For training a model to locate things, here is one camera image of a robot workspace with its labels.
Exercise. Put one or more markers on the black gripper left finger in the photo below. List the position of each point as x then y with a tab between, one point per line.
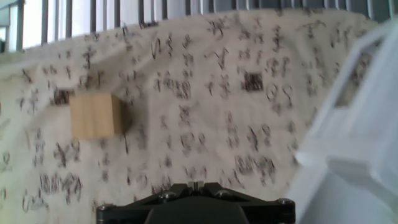
140	202

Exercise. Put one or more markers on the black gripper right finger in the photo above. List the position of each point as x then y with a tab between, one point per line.
264	205

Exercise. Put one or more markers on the light wooden cube block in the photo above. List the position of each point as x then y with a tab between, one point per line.
93	116

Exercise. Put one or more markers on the white plastic drawer cabinet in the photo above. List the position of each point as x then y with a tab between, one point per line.
367	130

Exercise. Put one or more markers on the beige calligraphy print cloth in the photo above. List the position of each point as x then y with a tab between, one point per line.
202	124

